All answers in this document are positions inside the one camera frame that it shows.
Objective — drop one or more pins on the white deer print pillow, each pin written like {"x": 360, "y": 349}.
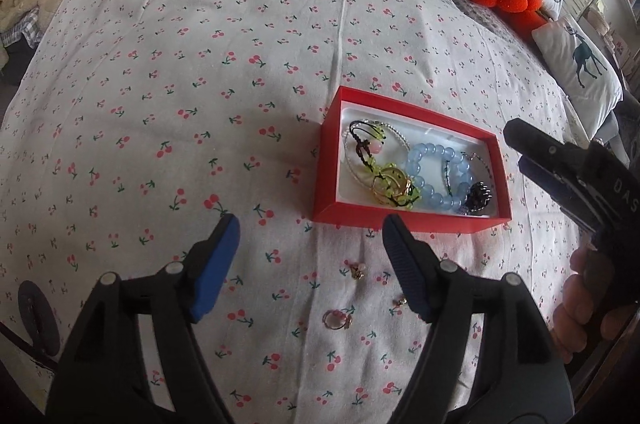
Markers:
{"x": 575, "y": 68}

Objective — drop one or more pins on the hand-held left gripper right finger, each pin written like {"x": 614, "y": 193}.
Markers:
{"x": 407, "y": 269}

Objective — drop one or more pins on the red cardboard box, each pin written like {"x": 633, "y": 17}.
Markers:
{"x": 400, "y": 222}

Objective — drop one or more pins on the gold bangle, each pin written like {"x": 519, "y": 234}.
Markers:
{"x": 382, "y": 196}

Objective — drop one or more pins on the black beaded ornament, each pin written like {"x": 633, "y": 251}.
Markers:
{"x": 477, "y": 197}

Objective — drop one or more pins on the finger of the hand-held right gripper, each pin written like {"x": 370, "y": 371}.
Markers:
{"x": 550, "y": 186}
{"x": 540, "y": 146}

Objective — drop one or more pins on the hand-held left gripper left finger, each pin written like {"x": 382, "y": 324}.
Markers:
{"x": 215, "y": 274}

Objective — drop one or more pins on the grey plaid cloth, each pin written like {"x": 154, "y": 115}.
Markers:
{"x": 22, "y": 28}

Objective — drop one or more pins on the cherry print cloth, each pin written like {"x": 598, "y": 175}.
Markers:
{"x": 175, "y": 103}

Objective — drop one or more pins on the dark grey round disc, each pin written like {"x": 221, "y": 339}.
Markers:
{"x": 37, "y": 316}

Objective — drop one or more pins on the small gold earring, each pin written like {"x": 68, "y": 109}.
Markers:
{"x": 400, "y": 301}
{"x": 357, "y": 272}

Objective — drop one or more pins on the person's right hand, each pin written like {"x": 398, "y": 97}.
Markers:
{"x": 572, "y": 309}

